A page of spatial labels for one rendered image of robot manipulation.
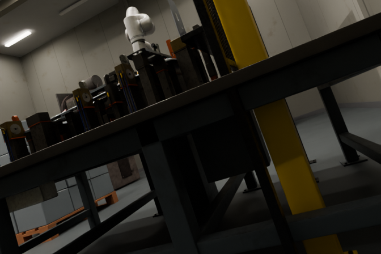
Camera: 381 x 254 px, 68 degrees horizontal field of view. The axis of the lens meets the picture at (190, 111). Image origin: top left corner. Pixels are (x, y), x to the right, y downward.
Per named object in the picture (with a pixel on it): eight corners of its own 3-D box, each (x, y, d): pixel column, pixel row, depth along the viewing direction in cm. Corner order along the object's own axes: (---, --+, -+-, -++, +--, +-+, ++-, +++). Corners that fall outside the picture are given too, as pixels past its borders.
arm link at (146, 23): (151, 17, 190) (155, 32, 165) (129, 25, 190) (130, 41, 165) (146, 4, 185) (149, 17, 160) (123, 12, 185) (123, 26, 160)
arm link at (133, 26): (146, 38, 170) (132, 43, 170) (139, 18, 171) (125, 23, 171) (143, 33, 161) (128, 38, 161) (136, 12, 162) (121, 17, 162)
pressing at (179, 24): (185, 53, 152) (165, -4, 155) (193, 56, 162) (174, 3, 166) (186, 53, 152) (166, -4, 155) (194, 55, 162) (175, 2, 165)
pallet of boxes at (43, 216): (51, 240, 310) (17, 120, 323) (-7, 256, 336) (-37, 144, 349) (118, 200, 442) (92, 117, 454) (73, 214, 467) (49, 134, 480)
